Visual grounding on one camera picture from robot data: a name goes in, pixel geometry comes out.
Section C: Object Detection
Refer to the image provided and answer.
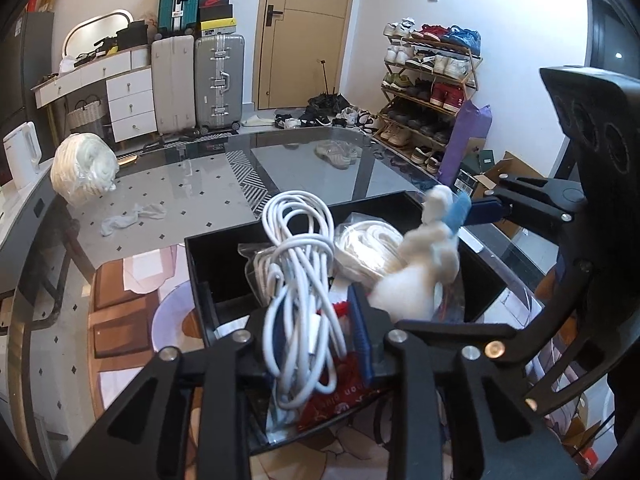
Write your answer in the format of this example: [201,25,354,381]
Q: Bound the silver suitcase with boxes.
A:
[194,34,246,133]

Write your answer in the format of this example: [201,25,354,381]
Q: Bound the white crumpled cloth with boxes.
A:
[100,201,167,237]

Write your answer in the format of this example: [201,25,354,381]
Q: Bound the white cable bundle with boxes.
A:
[252,190,351,411]

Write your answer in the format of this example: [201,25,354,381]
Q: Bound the wooden door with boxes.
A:
[252,0,358,111]

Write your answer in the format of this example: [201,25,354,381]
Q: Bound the grey sneakers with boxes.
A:
[314,140,358,168]

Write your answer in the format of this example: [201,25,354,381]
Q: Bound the gold shoe rack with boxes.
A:
[377,17,483,176]

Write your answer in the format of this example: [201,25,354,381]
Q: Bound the white suitcase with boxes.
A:
[151,35,197,136]

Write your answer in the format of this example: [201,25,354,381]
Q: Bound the woven basket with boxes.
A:
[66,100,107,133]

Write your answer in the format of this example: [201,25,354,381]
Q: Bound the black cardboard box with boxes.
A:
[184,189,511,456]

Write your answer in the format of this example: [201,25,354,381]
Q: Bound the white side counter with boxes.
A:
[0,160,66,291]

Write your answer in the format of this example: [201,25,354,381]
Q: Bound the black bag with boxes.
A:
[116,21,151,51]

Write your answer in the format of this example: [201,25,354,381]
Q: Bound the white blue plush toy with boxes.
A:
[370,185,473,323]

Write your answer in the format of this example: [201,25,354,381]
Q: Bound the dark grey fridge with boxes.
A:
[0,10,56,126]

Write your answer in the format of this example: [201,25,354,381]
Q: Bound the rows of shoes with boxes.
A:
[379,17,482,173]

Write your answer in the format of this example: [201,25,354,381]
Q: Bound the white yarn in bag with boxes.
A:
[50,132,120,206]

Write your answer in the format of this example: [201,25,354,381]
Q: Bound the white electric kettle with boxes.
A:
[2,121,43,191]

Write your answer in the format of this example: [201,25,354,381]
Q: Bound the black umbrella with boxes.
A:
[306,60,351,112]

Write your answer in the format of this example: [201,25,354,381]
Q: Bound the pile of assorted shoes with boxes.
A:
[274,92,383,133]

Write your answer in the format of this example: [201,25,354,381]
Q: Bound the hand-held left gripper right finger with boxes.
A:
[347,284,583,480]

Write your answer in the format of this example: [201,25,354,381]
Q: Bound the rounded vanity mirror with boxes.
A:
[62,8,132,58]

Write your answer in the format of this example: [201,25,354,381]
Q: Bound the brown cardboard box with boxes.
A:
[472,151,551,241]

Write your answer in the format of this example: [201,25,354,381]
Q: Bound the cartoon printed rug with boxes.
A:
[87,242,551,480]

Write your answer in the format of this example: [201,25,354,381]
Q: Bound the purple bag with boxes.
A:
[439,100,493,188]

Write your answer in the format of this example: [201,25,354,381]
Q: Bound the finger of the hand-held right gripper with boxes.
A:
[395,255,608,411]
[462,172,588,251]

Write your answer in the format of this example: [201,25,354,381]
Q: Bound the white rope coil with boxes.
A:
[237,212,466,321]

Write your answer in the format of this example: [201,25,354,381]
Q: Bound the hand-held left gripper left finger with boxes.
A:
[55,305,273,480]

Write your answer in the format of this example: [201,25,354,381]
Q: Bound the red packet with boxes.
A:
[297,300,396,433]

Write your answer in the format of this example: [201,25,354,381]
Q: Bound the white vanity desk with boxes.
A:
[31,45,156,143]

